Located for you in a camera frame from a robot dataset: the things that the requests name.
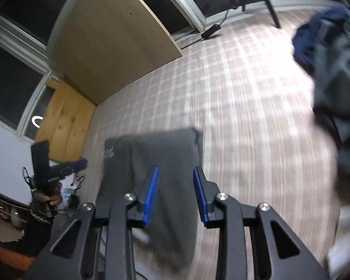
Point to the navy blue garment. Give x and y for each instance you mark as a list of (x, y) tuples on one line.
[(309, 40)]

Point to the pine wooden headboard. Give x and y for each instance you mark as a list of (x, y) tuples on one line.
[(67, 122)]

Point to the person's left forearm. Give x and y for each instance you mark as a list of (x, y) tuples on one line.
[(40, 233)]

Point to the light wooden board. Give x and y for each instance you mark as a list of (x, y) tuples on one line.
[(110, 35)]

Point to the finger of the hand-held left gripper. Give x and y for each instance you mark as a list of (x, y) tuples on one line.
[(80, 164)]

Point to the white power strip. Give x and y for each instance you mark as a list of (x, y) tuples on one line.
[(67, 194)]

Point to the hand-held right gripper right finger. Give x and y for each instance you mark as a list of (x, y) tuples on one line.
[(199, 198)]

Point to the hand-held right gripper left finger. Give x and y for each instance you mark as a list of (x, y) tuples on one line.
[(151, 198)]

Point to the black power adapter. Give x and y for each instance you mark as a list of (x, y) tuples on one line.
[(210, 31)]

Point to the white sheet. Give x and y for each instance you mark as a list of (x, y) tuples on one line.
[(344, 239)]

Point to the grey daisy print T-shirt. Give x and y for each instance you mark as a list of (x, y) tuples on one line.
[(163, 151)]

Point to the pink plaid blanket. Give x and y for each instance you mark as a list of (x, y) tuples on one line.
[(236, 108)]

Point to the black tripod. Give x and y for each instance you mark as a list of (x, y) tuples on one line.
[(272, 13)]

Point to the grey-green hoodie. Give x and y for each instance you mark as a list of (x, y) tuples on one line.
[(338, 78)]

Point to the person's left hand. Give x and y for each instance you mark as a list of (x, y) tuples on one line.
[(53, 195)]

